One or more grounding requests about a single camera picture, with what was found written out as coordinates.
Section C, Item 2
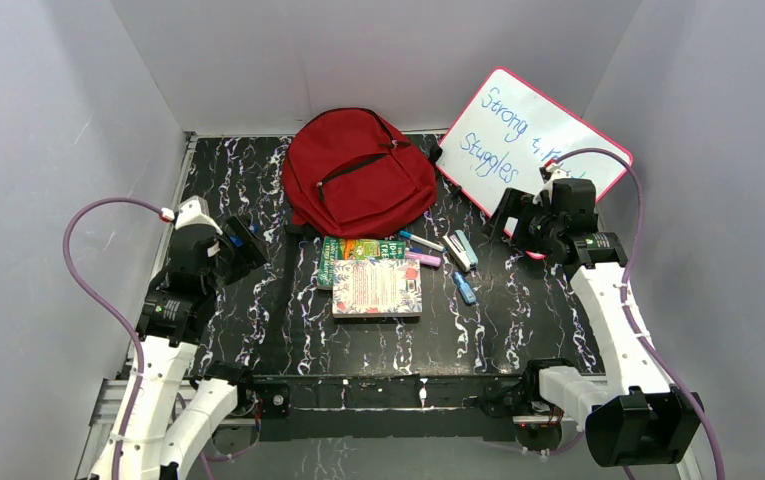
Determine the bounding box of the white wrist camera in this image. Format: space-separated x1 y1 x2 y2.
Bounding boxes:
173 195 219 230
539 162 570 187

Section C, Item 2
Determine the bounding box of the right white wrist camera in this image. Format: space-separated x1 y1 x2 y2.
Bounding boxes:
539 162 570 187

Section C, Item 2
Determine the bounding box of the floral pink book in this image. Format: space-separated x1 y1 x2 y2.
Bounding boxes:
332 258 423 320

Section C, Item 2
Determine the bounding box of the grey light-blue stapler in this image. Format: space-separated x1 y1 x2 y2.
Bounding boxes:
441 230 478 273

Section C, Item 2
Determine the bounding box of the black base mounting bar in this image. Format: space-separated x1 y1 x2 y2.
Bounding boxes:
252 374 534 442

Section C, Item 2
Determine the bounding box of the pink highlighter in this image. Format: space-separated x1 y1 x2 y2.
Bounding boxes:
405 251 442 268

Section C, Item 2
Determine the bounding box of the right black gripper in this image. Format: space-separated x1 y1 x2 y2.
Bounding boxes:
479 187 563 256

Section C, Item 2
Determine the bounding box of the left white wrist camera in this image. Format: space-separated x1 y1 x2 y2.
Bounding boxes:
173 195 219 230

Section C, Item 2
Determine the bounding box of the red backpack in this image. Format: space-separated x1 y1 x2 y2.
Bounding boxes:
281 108 437 239

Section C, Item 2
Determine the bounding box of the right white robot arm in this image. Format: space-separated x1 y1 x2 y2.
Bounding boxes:
484 178 702 467

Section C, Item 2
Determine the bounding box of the blue-capped white marker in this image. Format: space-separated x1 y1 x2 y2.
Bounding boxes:
399 230 446 252

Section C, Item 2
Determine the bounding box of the green book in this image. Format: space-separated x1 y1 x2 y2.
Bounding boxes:
317 236 406 290

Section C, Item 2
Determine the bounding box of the pink-framed whiteboard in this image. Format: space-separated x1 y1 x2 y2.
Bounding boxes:
436 66 634 261

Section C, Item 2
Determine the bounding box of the small blue stapler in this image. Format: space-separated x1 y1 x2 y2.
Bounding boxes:
452 271 477 305

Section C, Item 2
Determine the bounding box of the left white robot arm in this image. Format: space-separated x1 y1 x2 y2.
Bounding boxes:
88 216 268 479

